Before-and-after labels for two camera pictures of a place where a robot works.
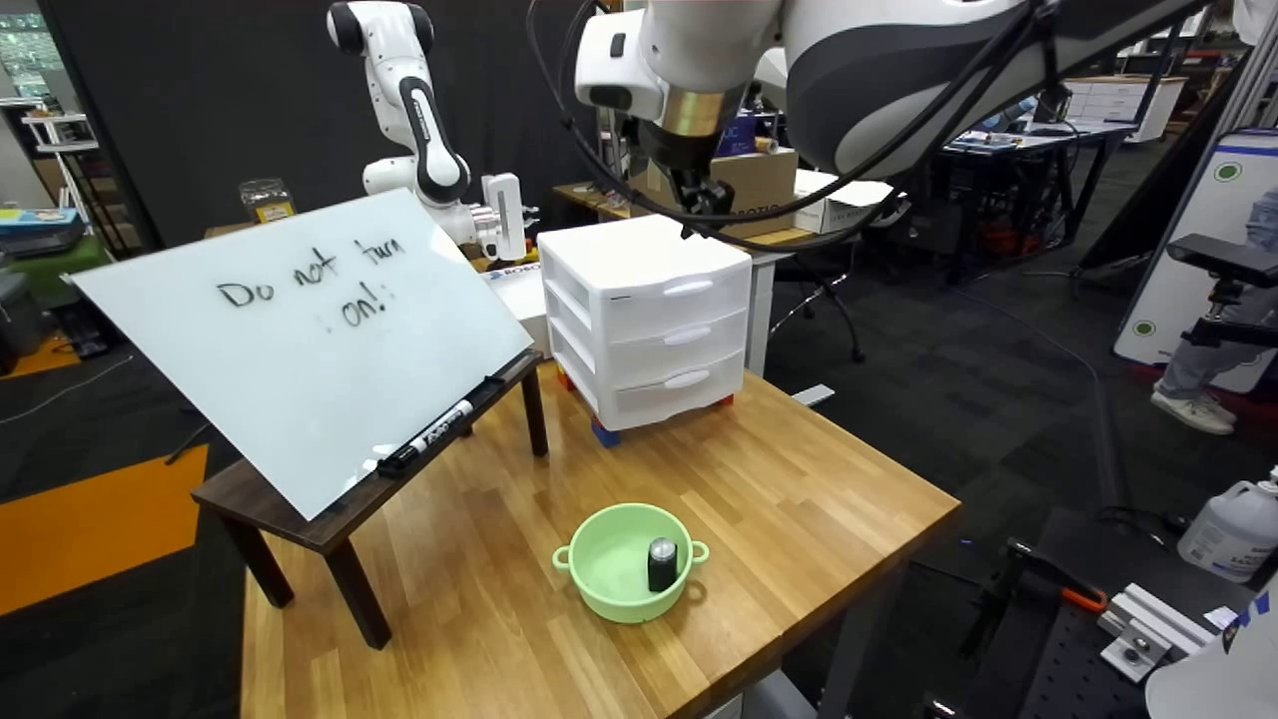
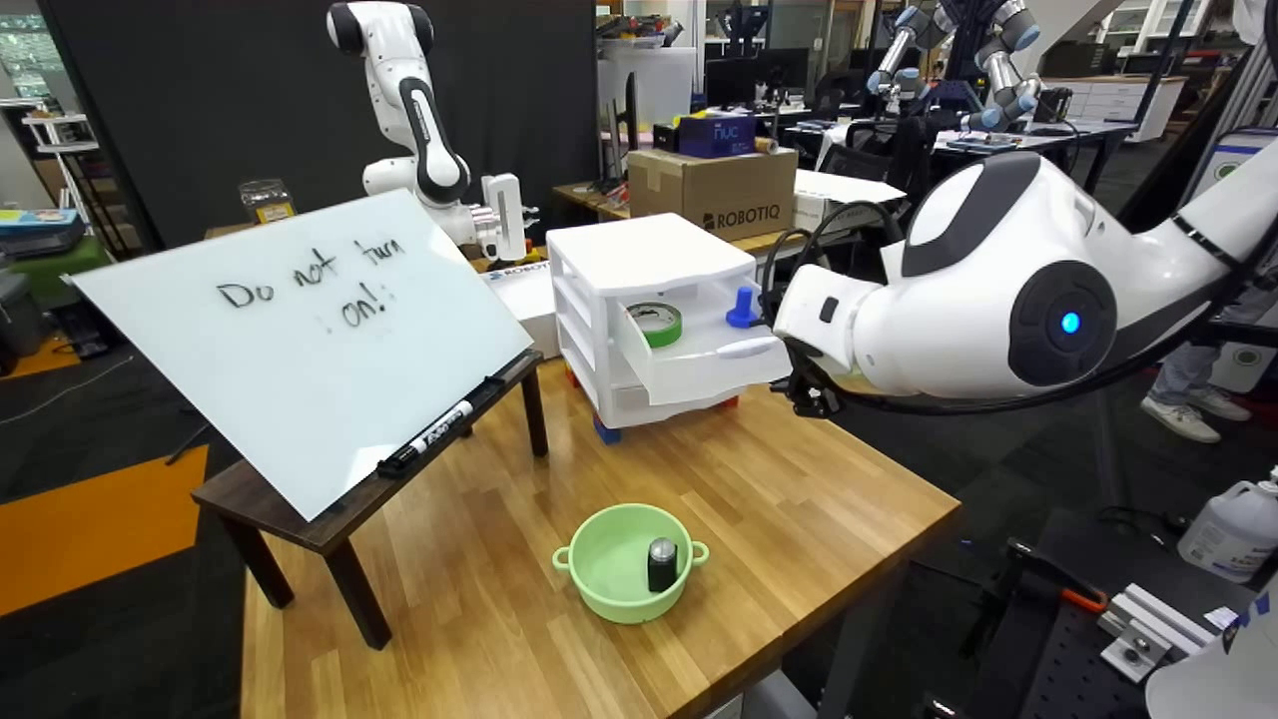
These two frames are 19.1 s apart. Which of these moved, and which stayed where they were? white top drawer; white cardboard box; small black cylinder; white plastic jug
Moved: white top drawer
Stayed: white plastic jug; white cardboard box; small black cylinder
